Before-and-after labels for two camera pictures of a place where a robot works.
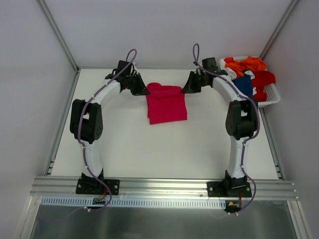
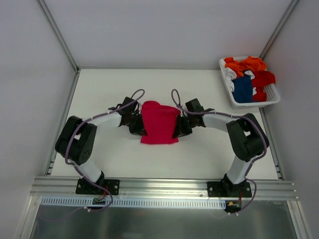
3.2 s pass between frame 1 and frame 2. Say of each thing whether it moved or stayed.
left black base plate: stayed
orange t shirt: stayed
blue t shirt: stayed
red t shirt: stayed
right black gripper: moved
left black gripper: moved
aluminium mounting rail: stayed
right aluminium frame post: stayed
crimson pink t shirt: moved
